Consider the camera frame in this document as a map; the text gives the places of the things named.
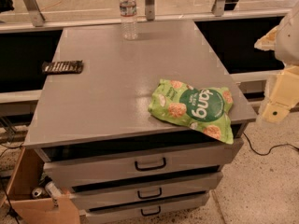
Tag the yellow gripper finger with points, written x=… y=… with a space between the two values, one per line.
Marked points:
x=267 y=42
x=281 y=95

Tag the clear plastic water bottle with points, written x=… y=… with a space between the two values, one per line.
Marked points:
x=128 y=12

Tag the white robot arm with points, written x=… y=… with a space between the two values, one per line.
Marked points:
x=287 y=42

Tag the green rice chip bag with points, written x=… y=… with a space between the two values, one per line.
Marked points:
x=204 y=110

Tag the white bottle in box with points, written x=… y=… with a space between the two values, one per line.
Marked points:
x=52 y=190

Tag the grey drawer cabinet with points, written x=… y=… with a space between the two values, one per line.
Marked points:
x=104 y=109

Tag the bottom grey drawer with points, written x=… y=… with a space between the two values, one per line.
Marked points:
x=147 y=209

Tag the grey drawer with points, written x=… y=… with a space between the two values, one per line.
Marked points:
x=147 y=209
x=100 y=169
x=145 y=191

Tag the dark chocolate bar wrapper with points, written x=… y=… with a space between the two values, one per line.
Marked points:
x=64 y=67

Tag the middle grey drawer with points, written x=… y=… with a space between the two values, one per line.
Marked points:
x=145 y=191

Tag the top grey drawer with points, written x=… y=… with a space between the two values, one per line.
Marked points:
x=100 y=169

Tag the silver soda can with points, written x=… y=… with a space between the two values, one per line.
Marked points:
x=39 y=193

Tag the cardboard box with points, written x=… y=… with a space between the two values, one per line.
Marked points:
x=24 y=179

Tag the right metal rail bracket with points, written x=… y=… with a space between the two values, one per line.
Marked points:
x=218 y=7

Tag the metal rail bracket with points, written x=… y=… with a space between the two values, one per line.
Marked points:
x=150 y=10
x=218 y=7
x=34 y=12

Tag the middle metal rail bracket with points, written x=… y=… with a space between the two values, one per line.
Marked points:
x=150 y=10

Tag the left metal rail bracket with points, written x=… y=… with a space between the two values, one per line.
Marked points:
x=34 y=12

